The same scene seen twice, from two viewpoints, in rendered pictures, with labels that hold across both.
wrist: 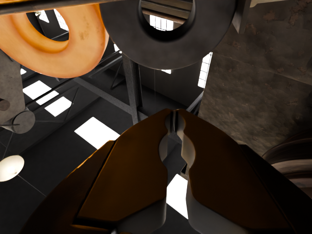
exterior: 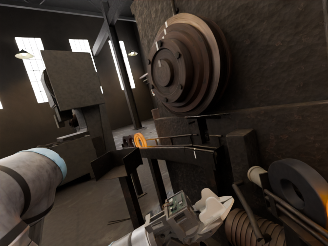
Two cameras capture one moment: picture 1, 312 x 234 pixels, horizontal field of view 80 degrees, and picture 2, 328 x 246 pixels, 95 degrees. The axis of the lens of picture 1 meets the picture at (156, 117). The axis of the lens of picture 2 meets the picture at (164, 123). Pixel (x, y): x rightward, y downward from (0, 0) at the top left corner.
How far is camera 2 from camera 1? 0.49 m
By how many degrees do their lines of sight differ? 98
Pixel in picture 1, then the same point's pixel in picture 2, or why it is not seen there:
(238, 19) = (263, 177)
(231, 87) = (292, 70)
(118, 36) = (315, 199)
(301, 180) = (206, 85)
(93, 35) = not seen: outside the picture
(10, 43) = not seen: outside the picture
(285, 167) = (215, 81)
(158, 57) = (291, 174)
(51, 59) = not seen: outside the picture
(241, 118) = (267, 49)
